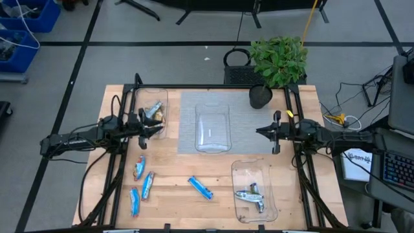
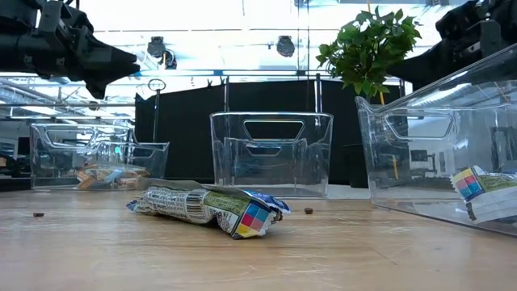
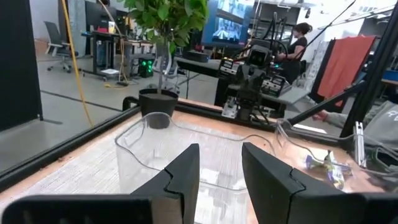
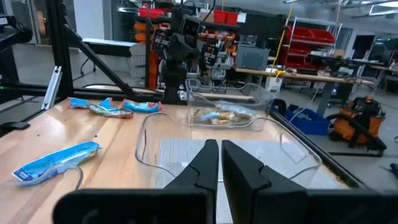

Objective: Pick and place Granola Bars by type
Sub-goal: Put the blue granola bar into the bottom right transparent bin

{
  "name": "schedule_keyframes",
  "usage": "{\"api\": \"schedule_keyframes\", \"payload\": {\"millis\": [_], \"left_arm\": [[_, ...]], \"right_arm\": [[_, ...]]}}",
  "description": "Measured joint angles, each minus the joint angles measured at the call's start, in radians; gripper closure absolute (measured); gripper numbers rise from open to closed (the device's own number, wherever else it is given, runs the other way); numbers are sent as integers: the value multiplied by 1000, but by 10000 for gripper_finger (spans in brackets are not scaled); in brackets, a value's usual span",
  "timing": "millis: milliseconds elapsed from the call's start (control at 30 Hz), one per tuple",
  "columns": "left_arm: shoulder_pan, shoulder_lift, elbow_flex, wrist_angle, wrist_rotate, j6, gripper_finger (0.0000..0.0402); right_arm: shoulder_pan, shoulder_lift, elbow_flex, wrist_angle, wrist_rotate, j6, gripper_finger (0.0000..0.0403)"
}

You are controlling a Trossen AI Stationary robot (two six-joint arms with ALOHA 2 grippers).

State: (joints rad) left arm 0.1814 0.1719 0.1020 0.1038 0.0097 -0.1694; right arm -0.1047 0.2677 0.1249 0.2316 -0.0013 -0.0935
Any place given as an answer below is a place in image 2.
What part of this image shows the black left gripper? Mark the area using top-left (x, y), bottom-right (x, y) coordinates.
top-left (0, 0), bottom-right (141, 100)

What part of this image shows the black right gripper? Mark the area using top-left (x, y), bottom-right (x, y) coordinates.
top-left (386, 0), bottom-right (517, 88)

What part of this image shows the blue silver granola bar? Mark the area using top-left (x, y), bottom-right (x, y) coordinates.
top-left (103, 167), bottom-right (127, 187)

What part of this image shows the orange granola bar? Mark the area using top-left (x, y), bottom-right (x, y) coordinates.
top-left (75, 166), bottom-right (122, 191)

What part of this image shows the blue green granola bar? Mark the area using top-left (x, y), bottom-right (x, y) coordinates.
top-left (450, 164), bottom-right (517, 226)

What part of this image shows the black round ceiling fixture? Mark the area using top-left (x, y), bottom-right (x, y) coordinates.
top-left (146, 36), bottom-right (167, 58)
top-left (276, 35), bottom-right (296, 57)

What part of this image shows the green leafy plant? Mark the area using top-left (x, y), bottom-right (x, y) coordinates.
top-left (317, 6), bottom-right (423, 100)

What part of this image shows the black partition panel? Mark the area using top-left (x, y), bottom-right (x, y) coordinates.
top-left (134, 79), bottom-right (405, 185)

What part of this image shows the clear plastic bin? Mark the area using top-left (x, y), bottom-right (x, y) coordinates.
top-left (208, 112), bottom-right (334, 198)
top-left (29, 123), bottom-right (170, 191)
top-left (355, 42), bottom-right (517, 238)

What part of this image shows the thin stand with ring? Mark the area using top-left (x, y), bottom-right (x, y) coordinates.
top-left (147, 78), bottom-right (167, 143)

